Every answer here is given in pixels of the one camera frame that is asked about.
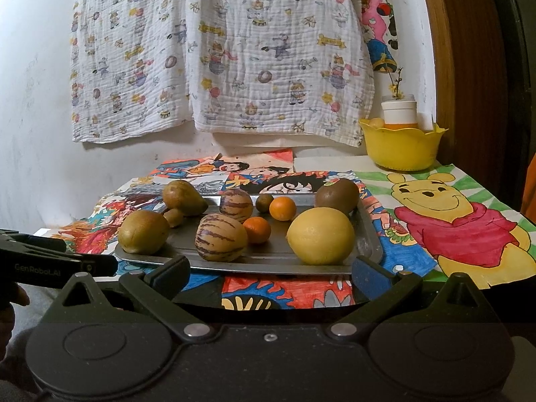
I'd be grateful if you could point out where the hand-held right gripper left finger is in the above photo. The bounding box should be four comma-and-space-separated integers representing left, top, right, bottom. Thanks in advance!
52, 255, 212, 342

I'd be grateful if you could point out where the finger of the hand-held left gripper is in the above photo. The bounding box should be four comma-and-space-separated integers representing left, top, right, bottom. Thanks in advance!
81, 255, 119, 279
0, 229, 68, 254

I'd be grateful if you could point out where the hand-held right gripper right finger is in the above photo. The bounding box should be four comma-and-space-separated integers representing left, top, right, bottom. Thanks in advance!
327, 255, 488, 342

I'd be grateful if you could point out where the yellow pear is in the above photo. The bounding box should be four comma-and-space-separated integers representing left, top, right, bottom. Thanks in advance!
118, 210, 171, 255

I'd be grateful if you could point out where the yellow lemon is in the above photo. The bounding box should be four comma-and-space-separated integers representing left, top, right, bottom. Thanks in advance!
286, 207, 356, 265

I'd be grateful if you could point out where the striped pepino melon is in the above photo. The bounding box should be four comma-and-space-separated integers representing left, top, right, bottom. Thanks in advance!
195, 213, 249, 261
219, 189, 254, 222

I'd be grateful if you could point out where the brown pear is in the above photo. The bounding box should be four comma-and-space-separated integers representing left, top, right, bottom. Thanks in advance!
162, 179, 209, 217

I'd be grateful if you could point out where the brown kiwi with sticker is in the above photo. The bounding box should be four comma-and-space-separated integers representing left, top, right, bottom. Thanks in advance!
315, 178, 360, 215

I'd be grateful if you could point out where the small orange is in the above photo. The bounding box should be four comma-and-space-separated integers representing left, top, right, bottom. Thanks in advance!
243, 217, 272, 244
269, 197, 297, 222

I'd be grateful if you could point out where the metal tray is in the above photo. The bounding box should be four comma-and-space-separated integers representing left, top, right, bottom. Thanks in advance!
114, 193, 384, 276

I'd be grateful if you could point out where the person's left hand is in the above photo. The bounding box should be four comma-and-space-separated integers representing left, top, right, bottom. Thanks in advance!
0, 283, 31, 316

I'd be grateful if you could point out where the person's grey clothing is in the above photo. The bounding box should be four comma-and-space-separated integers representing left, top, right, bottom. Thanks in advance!
0, 301, 43, 402

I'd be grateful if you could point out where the yellow bear drawing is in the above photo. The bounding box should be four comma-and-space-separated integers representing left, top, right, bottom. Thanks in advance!
356, 163, 536, 290

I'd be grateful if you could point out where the yellow scalloped plastic bowl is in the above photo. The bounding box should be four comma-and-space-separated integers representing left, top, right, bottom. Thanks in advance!
359, 118, 449, 172

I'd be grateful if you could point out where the white and orange jar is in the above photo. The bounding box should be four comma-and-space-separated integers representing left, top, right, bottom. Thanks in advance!
381, 94, 418, 130

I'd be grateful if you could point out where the orange object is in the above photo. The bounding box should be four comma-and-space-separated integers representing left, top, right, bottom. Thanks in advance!
520, 163, 536, 218

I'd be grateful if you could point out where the twig with yellow flowers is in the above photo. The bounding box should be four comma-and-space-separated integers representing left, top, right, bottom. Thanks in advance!
387, 67, 405, 101

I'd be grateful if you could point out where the printed muslin blanket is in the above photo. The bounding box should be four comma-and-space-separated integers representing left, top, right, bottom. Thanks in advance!
184, 0, 375, 148
70, 0, 194, 143

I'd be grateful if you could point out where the wooden door frame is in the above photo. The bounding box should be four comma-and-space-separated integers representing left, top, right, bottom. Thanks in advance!
419, 0, 524, 210

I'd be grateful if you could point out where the colourful wall poster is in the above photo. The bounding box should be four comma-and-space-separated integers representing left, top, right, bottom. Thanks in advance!
356, 0, 399, 74

